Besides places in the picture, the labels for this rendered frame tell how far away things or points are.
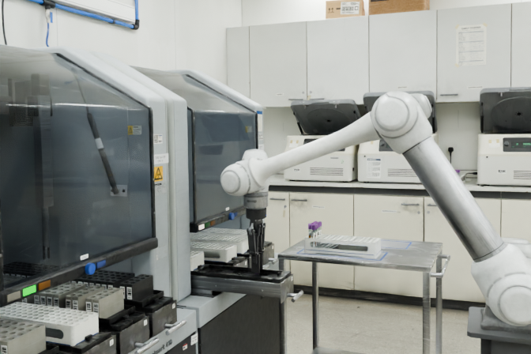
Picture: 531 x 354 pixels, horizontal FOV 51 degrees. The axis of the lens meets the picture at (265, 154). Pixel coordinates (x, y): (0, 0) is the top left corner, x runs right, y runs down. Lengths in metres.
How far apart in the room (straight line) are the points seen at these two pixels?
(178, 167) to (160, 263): 0.33
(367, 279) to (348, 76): 1.59
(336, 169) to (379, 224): 0.52
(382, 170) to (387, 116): 2.57
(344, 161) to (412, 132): 2.59
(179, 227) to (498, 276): 1.02
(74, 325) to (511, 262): 1.16
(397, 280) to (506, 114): 1.47
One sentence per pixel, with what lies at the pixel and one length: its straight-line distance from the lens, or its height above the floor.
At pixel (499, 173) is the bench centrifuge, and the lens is 4.11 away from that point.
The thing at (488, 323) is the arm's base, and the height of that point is 0.72.
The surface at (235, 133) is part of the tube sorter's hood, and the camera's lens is 2.30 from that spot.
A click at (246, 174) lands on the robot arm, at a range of 1.79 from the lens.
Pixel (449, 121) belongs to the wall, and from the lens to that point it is 4.73.
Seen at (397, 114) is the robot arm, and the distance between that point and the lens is 1.60.
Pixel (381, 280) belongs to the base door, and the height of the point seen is 0.18.
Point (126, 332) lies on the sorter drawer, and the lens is 1.59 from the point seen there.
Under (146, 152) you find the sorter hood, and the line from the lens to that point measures 1.73.
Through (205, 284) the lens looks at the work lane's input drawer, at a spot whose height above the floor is 0.78.
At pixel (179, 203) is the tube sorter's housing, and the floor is 1.08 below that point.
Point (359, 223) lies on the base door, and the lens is 4.24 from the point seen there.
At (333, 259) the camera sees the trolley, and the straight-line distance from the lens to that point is 2.20.
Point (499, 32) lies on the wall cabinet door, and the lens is 4.43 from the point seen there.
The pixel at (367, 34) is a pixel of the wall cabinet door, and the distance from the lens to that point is 4.52.
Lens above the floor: 1.34
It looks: 3 degrees down
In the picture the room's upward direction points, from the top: 1 degrees counter-clockwise
